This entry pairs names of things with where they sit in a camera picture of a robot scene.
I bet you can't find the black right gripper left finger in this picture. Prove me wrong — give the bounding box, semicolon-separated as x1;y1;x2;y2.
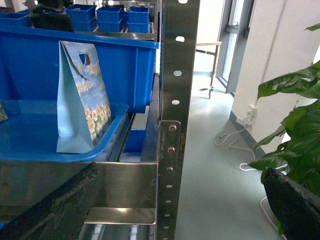
0;162;99;240

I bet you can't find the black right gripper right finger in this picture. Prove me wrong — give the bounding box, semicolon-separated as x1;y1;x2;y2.
261;167;320;240

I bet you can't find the flower gift bag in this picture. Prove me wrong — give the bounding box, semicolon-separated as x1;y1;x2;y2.
56;41;112;154

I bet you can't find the green potted plant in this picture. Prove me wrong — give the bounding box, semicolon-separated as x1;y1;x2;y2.
247;22;320;191

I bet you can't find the shallow blue plastic tray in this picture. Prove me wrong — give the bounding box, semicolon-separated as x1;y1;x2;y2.
0;99;129;163

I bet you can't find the stainless steel flow rack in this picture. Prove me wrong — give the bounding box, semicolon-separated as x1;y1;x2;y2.
0;0;200;240

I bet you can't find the wooden side table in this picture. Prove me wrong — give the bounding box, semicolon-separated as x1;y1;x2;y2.
194;41;223;99

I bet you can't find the large blue plastic bin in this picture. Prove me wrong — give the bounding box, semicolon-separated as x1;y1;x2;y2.
0;24;159;113

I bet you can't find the white power cable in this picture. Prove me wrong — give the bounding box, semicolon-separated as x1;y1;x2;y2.
212;124;288;240

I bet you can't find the white wall power adapter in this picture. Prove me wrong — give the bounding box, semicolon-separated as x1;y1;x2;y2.
236;104;258;129

